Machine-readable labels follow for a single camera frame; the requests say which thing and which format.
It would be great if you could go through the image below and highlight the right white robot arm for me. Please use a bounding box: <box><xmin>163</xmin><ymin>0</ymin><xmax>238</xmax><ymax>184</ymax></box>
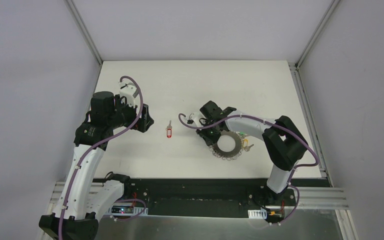
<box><xmin>187</xmin><ymin>101</ymin><xmax>307</xmax><ymax>205</ymax></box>

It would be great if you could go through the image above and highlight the silver key with red tag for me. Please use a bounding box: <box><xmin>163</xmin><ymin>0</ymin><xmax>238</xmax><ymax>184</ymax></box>
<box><xmin>165</xmin><ymin>120</ymin><xmax>172</xmax><ymax>139</ymax></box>

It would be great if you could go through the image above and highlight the aluminium frame rail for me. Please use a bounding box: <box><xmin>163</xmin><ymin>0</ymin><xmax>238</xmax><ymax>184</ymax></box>
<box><xmin>48</xmin><ymin>181</ymin><xmax>349</xmax><ymax>211</ymax></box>

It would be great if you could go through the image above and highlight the right white cable duct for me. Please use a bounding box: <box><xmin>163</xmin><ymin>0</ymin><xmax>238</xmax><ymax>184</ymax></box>
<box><xmin>247</xmin><ymin>208</ymin><xmax>268</xmax><ymax>220</ymax></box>

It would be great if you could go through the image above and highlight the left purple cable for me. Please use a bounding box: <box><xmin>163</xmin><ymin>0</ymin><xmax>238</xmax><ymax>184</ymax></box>
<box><xmin>57</xmin><ymin>75</ymin><xmax>148</xmax><ymax>240</ymax></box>

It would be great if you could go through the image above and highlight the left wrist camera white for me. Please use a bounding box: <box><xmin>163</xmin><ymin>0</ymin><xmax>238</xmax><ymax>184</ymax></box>
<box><xmin>119</xmin><ymin>82</ymin><xmax>139</xmax><ymax>108</ymax></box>

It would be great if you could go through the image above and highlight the metal disc keyring with rings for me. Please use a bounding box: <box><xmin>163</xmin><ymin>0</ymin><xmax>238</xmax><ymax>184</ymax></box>
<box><xmin>209</xmin><ymin>131</ymin><xmax>254</xmax><ymax>161</ymax></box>

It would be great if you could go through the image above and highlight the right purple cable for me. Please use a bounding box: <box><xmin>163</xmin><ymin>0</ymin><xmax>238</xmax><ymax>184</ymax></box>
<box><xmin>178</xmin><ymin>113</ymin><xmax>320</xmax><ymax>226</ymax></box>

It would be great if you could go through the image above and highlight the purple cable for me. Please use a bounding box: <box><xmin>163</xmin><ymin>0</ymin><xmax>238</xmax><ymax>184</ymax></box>
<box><xmin>178</xmin><ymin>113</ymin><xmax>320</xmax><ymax>226</ymax></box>
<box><xmin>57</xmin><ymin>75</ymin><xmax>148</xmax><ymax>240</ymax></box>

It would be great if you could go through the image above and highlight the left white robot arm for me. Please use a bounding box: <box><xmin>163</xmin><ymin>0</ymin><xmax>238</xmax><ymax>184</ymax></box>
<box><xmin>38</xmin><ymin>88</ymin><xmax>154</xmax><ymax>240</ymax></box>

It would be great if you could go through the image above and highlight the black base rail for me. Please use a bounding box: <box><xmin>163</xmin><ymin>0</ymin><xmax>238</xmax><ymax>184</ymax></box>
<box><xmin>100</xmin><ymin>178</ymin><xmax>332</xmax><ymax>220</ymax></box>

